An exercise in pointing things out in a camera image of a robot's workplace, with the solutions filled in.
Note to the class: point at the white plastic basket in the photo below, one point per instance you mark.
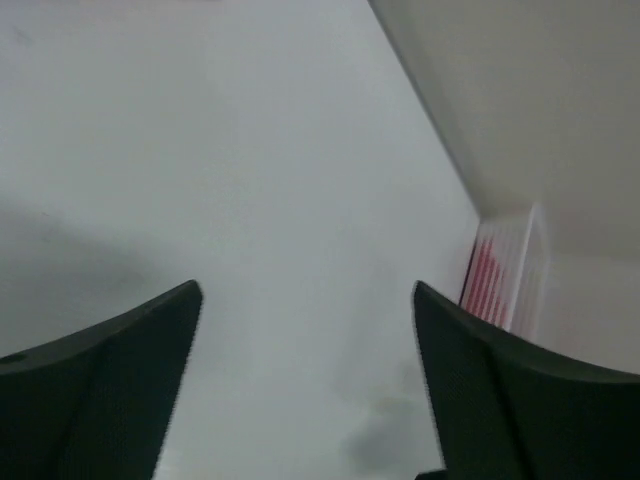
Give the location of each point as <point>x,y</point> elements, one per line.
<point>506,279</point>

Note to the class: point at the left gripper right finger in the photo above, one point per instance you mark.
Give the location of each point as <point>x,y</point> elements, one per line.
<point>505,408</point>

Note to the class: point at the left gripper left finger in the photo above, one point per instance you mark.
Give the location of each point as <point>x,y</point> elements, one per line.
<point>97,404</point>

